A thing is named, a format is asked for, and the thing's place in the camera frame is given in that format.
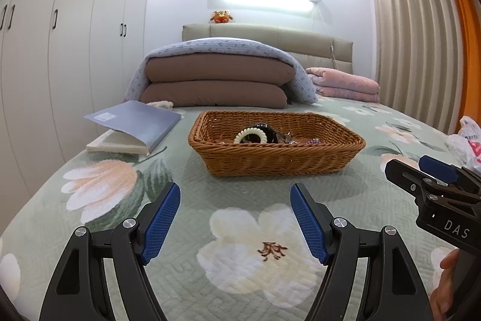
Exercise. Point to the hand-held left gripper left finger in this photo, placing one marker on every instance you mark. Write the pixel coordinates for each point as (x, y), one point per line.
(159, 223)

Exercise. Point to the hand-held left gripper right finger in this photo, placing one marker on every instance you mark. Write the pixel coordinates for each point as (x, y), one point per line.
(310, 223)

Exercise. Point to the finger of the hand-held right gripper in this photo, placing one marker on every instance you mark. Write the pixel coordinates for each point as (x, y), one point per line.
(402, 174)
(439, 170)

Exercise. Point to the brown wicker basket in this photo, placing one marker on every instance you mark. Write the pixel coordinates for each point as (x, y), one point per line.
(270, 159)

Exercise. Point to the silver metal clip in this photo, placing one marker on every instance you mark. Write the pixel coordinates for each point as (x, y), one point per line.
(287, 139)

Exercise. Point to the person's right hand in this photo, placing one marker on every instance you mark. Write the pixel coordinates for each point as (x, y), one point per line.
(443, 298)

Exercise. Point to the white plastic bag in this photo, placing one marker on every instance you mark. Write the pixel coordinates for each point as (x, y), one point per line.
(468, 144)

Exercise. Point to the green floral bedspread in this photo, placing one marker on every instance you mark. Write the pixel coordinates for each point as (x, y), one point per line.
(233, 215)

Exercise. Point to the black round fan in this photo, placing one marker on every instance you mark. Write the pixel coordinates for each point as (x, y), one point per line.
(268, 131)

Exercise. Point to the blue grey book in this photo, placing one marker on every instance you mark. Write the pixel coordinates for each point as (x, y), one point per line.
(139, 120)

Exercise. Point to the folded pink blanket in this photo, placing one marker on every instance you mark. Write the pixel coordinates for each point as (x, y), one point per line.
(345, 84)

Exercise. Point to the white fluffy cloth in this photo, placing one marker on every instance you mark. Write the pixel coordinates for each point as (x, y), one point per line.
(161, 104)

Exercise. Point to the beige curtain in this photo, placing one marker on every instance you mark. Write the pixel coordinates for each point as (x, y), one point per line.
(406, 35)

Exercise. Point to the folded brown quilt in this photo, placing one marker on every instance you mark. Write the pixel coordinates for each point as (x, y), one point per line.
(210, 84)

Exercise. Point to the orange curtain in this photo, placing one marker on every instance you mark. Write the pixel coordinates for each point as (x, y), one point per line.
(466, 24)

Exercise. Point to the blue floral blanket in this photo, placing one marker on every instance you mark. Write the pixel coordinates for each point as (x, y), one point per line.
(233, 46)

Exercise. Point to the orange plush toy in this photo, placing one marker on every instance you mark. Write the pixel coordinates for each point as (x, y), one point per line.
(221, 16)

